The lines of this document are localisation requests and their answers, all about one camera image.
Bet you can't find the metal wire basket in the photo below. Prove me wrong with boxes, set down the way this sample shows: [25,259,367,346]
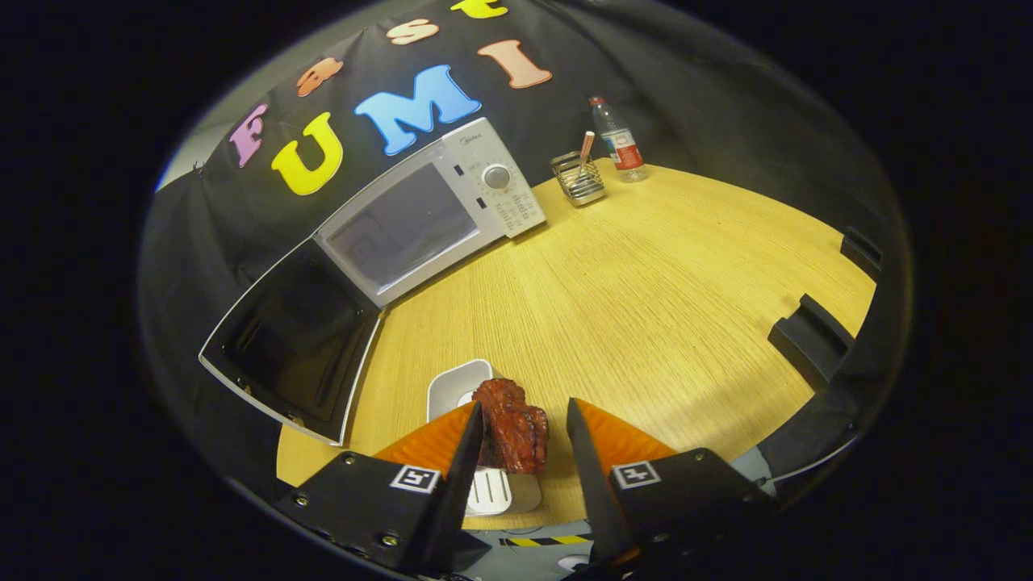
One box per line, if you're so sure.
[551,151,607,208]

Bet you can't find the white toaster oven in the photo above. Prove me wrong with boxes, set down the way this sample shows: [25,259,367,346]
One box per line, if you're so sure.
[199,117,548,446]

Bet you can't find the clear plastic water bottle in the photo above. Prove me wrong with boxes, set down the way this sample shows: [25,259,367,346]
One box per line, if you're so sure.
[588,96,649,183]

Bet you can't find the white ribbed plate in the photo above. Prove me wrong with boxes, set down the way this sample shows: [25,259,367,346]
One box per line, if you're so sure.
[426,359,543,517]

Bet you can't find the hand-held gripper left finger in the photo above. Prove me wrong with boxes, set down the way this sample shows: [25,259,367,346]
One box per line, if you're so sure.
[274,401,493,575]

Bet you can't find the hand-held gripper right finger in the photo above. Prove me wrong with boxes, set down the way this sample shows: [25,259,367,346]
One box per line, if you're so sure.
[565,397,776,578]

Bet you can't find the red-brown meat piece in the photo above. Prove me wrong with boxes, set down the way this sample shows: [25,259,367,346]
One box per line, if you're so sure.
[472,378,550,475]

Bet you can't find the yellow black striped tape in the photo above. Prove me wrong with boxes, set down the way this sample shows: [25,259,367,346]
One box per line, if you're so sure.
[500,533,594,549]

